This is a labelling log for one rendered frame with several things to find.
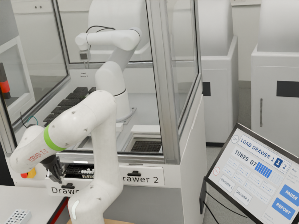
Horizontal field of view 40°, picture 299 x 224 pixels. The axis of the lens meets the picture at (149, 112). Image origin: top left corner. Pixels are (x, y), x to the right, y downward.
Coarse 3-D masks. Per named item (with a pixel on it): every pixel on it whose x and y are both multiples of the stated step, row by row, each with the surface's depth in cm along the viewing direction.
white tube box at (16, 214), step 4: (16, 212) 213; (20, 212) 213; (24, 212) 212; (28, 212) 212; (12, 216) 211; (16, 216) 211; (20, 216) 210; (24, 216) 209; (28, 216) 212; (8, 220) 208; (12, 220) 208; (16, 220) 207; (20, 220) 207; (24, 220) 209
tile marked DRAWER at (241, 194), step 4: (240, 188) 175; (236, 192) 176; (240, 192) 174; (244, 192) 172; (236, 196) 175; (240, 196) 173; (244, 196) 172; (248, 196) 170; (252, 196) 169; (240, 200) 173; (244, 200) 171; (248, 200) 169; (244, 204) 170
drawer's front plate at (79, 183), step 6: (48, 180) 215; (66, 180) 212; (72, 180) 211; (78, 180) 210; (84, 180) 209; (90, 180) 208; (48, 186) 217; (54, 186) 216; (60, 186) 215; (78, 186) 212; (84, 186) 211; (48, 192) 219
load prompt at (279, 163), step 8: (240, 144) 184; (248, 144) 180; (256, 144) 177; (256, 152) 175; (264, 152) 172; (272, 152) 169; (264, 160) 171; (272, 160) 168; (280, 160) 165; (280, 168) 163; (288, 168) 161
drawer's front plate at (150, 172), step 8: (120, 168) 217; (128, 168) 216; (136, 168) 215; (144, 168) 213; (152, 168) 212; (160, 168) 211; (128, 176) 218; (136, 176) 217; (144, 176) 216; (152, 176) 214; (160, 176) 213; (136, 184) 220; (144, 184) 218; (152, 184) 217; (160, 184) 216
